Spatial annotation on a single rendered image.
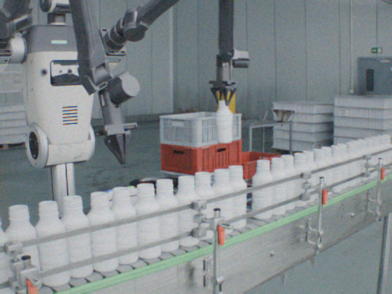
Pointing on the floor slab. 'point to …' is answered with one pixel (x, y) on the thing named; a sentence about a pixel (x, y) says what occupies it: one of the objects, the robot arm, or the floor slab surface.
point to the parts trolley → (264, 130)
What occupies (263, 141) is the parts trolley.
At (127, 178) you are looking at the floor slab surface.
